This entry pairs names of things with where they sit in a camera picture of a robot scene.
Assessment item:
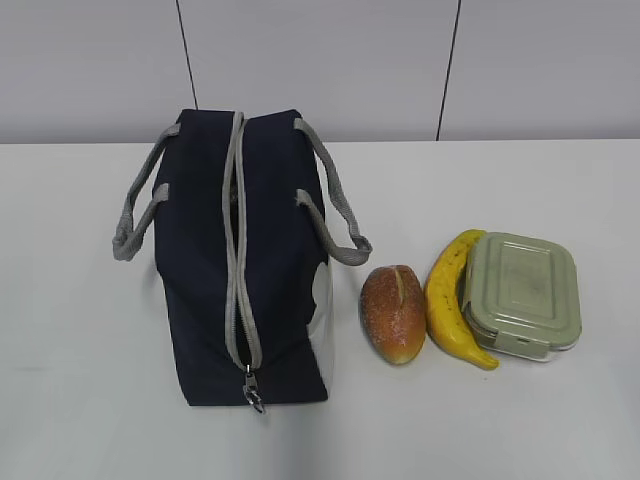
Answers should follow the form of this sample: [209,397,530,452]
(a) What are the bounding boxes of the navy blue lunch bag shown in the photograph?
[112,109,372,412]

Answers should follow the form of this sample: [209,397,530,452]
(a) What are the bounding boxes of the brown bread roll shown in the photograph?
[359,265,426,365]

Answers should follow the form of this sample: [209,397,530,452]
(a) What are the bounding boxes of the yellow banana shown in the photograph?
[424,229,500,371]

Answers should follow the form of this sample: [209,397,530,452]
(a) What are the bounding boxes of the metal zipper pull ring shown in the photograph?
[241,366,267,416]

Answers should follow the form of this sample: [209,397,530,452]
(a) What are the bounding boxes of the green lidded lunch box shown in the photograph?
[460,232,582,362]

